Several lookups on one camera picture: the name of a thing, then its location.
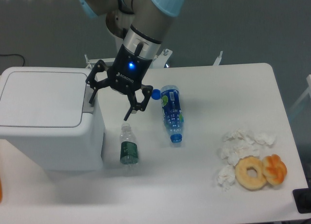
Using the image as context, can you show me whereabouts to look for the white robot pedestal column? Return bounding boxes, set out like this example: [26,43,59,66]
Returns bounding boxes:
[105,10,156,70]

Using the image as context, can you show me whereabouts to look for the white push-button trash can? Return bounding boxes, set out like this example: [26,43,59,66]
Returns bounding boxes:
[0,67,105,171]

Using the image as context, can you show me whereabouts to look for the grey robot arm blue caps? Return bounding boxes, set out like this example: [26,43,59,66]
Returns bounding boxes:
[79,0,185,121]

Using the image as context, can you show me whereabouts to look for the black device at table corner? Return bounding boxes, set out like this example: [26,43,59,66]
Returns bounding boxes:
[293,188,311,214]

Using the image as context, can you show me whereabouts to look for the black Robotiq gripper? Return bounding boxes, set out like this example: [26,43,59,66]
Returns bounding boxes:
[86,42,153,121]

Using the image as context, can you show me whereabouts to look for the black cable on floor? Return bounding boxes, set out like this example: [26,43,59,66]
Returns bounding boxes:
[0,53,26,66]

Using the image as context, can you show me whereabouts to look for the orange object at left edge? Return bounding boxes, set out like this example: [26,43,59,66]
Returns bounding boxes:
[0,179,3,203]

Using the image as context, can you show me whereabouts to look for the small crumpled white tissue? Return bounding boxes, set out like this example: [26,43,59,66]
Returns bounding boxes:
[217,165,236,191]

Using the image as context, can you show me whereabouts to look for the blue plastic bottle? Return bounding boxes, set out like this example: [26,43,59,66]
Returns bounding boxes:
[160,85,184,143]

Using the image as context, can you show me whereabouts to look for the white furniture at right edge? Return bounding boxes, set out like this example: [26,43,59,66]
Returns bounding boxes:
[288,74,311,121]

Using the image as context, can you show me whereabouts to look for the orange glazed twisted bun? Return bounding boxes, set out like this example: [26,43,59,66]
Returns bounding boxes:
[262,154,287,186]

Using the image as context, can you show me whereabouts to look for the large crumpled white tissue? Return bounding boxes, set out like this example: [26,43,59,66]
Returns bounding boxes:
[219,128,277,166]

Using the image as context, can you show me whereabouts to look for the blue bottle cap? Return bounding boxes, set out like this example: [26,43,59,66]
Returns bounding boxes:
[151,89,161,100]

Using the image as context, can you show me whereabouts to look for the clear bottle green label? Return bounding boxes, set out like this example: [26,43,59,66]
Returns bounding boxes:
[120,123,139,165]

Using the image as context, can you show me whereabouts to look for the plain ring donut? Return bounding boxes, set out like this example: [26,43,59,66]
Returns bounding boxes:
[235,156,267,190]

